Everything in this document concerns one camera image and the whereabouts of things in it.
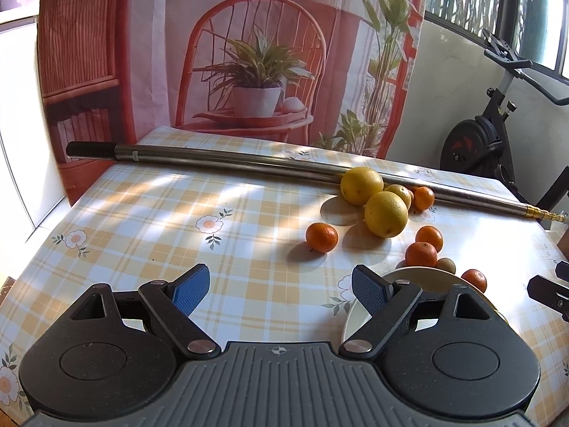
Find white cabinet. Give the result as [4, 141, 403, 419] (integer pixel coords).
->
[0, 9, 69, 232]

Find printed room scene backdrop cloth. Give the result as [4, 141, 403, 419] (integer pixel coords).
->
[38, 0, 430, 207]

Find cream round bowl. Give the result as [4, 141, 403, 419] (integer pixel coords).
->
[344, 267, 507, 334]

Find large yellow lemon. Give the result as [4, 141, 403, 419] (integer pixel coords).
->
[340, 167, 384, 206]
[365, 191, 409, 238]

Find small tan round fruit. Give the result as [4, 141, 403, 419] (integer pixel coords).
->
[384, 184, 413, 210]

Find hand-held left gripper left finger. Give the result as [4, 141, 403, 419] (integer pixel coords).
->
[69, 263, 222, 359]

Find long steel pole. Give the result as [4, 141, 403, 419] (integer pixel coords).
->
[66, 141, 567, 223]

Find black exercise bike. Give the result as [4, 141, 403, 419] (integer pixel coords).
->
[438, 29, 569, 232]

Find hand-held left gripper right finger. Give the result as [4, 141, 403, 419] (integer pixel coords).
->
[339, 264, 497, 359]

